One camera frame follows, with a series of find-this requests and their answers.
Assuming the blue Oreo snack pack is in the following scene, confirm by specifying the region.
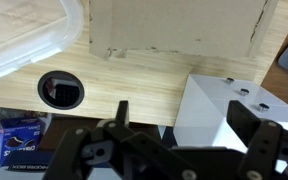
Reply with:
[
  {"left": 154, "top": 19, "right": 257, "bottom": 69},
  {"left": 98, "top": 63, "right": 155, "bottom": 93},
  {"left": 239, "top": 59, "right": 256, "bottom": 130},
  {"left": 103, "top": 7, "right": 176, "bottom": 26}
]
[{"left": 0, "top": 116, "right": 45, "bottom": 168}]

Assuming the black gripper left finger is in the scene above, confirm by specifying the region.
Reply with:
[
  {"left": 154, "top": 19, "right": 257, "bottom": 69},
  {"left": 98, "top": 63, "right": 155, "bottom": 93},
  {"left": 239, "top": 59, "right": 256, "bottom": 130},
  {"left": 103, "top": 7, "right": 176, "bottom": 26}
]
[{"left": 42, "top": 100, "right": 198, "bottom": 180}]

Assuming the blue snacks box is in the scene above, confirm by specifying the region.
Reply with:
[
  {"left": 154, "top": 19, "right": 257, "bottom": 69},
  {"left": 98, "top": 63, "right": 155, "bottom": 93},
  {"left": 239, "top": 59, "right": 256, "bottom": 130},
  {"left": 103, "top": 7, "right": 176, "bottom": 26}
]
[{"left": 0, "top": 150, "right": 118, "bottom": 180}]

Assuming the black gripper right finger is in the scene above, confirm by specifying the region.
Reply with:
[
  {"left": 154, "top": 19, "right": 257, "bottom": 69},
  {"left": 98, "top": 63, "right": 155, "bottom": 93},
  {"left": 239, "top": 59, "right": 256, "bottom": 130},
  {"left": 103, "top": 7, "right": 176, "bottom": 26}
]
[{"left": 226, "top": 99, "right": 288, "bottom": 180}]

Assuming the brown cardboard box with lid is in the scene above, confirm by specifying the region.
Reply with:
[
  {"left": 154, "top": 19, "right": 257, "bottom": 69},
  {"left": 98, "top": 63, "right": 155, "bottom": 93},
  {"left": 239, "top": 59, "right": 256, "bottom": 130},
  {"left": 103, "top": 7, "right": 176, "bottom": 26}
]
[{"left": 88, "top": 0, "right": 280, "bottom": 62}]

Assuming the white three-drawer cabinet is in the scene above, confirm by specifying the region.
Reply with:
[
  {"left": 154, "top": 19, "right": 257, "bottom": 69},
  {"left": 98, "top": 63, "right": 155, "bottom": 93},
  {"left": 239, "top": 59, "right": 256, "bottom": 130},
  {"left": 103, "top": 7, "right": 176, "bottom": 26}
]
[{"left": 172, "top": 73, "right": 288, "bottom": 174}]

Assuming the clear plastic lidded container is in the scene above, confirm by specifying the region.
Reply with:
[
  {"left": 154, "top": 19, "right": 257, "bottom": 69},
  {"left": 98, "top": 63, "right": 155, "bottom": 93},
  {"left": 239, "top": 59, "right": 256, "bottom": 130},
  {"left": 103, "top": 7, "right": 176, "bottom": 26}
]
[{"left": 0, "top": 0, "right": 85, "bottom": 83}]

